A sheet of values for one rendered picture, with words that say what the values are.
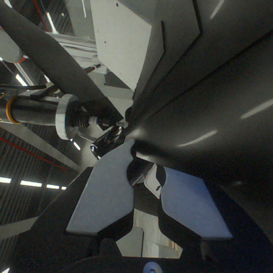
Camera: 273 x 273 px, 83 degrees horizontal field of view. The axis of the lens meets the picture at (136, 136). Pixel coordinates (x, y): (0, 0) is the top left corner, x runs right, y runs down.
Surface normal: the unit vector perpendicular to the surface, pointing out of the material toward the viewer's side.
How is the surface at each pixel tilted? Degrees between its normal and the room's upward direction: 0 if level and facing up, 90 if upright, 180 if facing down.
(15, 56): 90
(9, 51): 90
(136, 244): 90
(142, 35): 50
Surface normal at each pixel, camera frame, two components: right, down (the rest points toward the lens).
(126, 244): 0.10, -0.36
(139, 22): -0.72, 0.61
